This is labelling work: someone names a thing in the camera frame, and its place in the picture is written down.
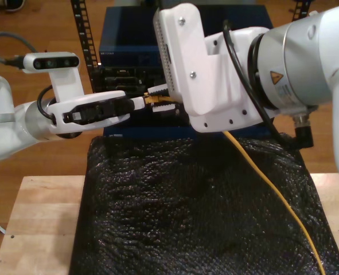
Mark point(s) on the black rack shelf tray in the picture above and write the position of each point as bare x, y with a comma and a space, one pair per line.
157, 120

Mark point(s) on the black rack server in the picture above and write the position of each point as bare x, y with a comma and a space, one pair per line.
120, 80

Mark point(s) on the blue flat base box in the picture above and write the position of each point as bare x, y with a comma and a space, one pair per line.
146, 132

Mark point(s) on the pale grey box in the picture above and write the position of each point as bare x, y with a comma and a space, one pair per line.
129, 2

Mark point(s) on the black bubble wrap mat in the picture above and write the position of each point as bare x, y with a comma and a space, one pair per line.
157, 229

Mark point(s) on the person's dark shoe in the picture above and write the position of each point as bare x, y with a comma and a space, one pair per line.
14, 5

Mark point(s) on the blue network switch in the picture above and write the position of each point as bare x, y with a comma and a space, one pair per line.
123, 28

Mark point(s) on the black perforated rack post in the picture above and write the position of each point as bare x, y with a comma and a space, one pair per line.
81, 28
301, 8

